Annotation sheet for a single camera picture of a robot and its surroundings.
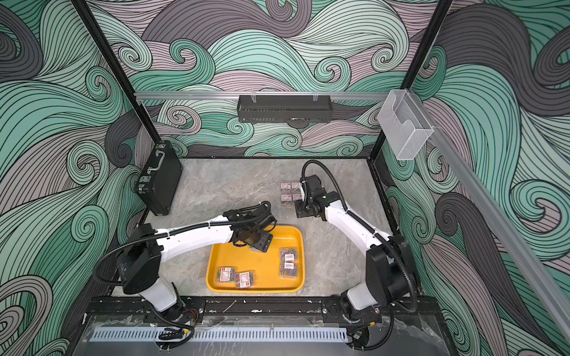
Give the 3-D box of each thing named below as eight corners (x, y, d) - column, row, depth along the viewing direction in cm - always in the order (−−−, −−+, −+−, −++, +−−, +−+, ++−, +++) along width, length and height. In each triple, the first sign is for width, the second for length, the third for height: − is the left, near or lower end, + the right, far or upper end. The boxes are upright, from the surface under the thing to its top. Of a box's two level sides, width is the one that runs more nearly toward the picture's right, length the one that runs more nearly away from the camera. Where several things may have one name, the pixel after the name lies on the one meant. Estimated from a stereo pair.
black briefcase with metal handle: (158, 217, 98) (134, 189, 82) (174, 171, 117) (157, 140, 101) (173, 216, 99) (152, 188, 82) (186, 170, 117) (171, 139, 101)
